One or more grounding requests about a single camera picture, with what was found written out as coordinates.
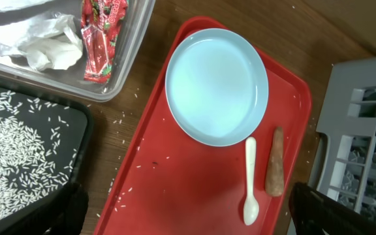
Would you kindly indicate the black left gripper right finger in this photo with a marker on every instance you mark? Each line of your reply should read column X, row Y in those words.
column 314, row 213

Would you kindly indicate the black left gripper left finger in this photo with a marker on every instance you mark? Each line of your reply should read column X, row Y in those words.
column 63, row 214

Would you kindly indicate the brown carrot piece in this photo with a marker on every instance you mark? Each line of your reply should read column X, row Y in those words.
column 274, row 182

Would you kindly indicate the white plastic spoon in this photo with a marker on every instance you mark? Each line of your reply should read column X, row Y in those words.
column 251, row 206

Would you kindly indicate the white rice grains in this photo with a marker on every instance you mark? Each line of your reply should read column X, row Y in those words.
column 35, row 156

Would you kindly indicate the large light blue plate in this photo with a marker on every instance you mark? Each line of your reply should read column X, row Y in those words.
column 216, row 87

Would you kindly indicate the red snack wrapper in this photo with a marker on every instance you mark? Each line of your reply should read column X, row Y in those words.
column 100, row 26

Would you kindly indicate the grey dishwasher rack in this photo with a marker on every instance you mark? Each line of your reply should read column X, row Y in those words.
column 345, row 165

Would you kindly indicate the black waste tray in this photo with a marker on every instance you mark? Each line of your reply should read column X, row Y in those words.
column 81, row 132

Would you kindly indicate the clear plastic waste bin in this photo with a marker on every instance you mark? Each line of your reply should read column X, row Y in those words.
column 71, row 81

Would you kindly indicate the red plastic tray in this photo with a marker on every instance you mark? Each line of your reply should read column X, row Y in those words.
column 169, row 183

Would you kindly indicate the white crumpled paper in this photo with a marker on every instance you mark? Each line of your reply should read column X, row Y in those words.
column 40, row 34

